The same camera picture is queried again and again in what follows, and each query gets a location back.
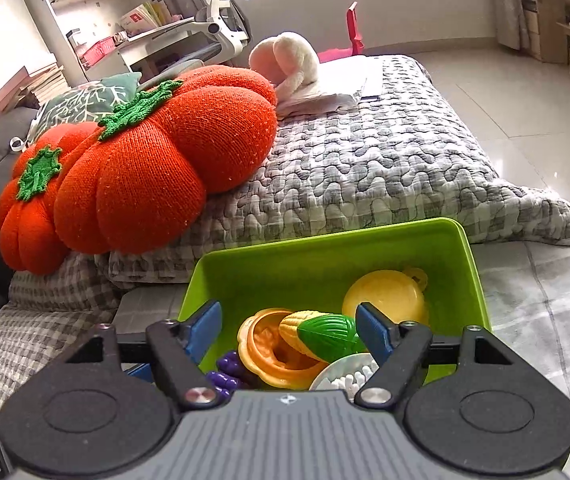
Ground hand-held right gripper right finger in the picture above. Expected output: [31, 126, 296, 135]
[354, 302, 518, 409]

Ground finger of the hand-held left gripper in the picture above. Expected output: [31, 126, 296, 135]
[128, 364, 155, 387]

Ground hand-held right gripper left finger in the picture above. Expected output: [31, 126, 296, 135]
[60, 300, 224, 409]

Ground yellow toy funnel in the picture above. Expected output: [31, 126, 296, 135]
[341, 267, 430, 334]

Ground yellow green corn toy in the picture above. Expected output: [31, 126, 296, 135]
[279, 310, 367, 364]

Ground purple grapes toy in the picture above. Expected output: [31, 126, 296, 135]
[205, 351, 254, 404]

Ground clear cotton swab box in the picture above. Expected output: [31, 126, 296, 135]
[309, 352, 382, 394]

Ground yellow pumpkin toy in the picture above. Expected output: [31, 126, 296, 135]
[237, 308, 327, 391]

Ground green plastic bin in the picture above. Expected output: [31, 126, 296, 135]
[177, 217, 494, 392]

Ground orange pumpkin cushion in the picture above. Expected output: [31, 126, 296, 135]
[0, 122, 102, 277]
[54, 65, 279, 256]

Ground grey checked quilt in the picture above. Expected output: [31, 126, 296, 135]
[0, 55, 570, 411]

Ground white papers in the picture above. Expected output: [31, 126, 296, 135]
[322, 56, 384, 102]

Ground green patterned pillow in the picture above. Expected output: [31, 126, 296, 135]
[28, 72, 144, 141]

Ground white pink plush toy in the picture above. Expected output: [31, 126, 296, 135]
[247, 31, 362, 117]

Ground stack of books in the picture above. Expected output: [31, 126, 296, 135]
[0, 62, 72, 112]

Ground red plastic object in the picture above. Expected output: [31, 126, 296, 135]
[317, 1, 367, 62]

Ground pink basket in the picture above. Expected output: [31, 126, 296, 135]
[78, 35, 129, 69]

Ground white office chair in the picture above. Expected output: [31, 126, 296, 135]
[130, 0, 262, 86]

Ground leaning booklets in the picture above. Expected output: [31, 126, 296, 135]
[118, 0, 174, 37]

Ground white bookshelf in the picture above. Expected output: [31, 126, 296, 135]
[8, 0, 207, 77]

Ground light curtain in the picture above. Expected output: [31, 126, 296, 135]
[495, 0, 526, 52]

